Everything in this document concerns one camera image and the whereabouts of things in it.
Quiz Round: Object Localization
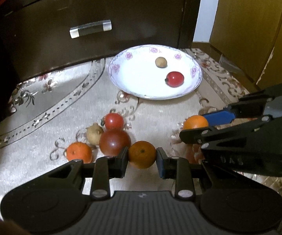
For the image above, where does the orange tangerine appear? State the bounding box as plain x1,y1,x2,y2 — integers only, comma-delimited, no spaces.
183,115,208,130
66,142,93,163
128,141,156,169

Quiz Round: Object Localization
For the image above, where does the large dark red tomato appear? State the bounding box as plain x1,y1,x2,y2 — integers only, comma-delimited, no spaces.
99,129,131,156

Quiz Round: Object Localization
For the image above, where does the brown longan back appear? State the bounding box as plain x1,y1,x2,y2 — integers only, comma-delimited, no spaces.
86,123,104,145

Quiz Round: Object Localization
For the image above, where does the brown longan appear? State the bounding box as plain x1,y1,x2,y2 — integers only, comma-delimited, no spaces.
86,123,104,145
155,57,168,68

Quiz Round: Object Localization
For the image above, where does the small red cherry tomato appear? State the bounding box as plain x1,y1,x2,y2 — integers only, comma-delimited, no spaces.
101,113,124,130

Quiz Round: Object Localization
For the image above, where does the brown longan front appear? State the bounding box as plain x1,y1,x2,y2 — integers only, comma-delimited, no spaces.
155,57,168,68

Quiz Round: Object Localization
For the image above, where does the floral beige table cloth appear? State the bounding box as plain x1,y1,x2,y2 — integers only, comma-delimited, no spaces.
0,47,282,221

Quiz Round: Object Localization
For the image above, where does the white floral plate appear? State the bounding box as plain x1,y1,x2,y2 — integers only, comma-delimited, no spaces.
108,45,203,100

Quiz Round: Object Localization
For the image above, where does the wooden cabinet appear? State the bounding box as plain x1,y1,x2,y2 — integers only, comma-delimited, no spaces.
209,0,282,93

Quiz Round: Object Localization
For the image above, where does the dark wooden nightstand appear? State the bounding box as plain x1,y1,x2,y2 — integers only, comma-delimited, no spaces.
7,0,201,80

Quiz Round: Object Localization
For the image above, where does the silver drawer handle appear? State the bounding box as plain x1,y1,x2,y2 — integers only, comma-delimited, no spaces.
69,20,112,39

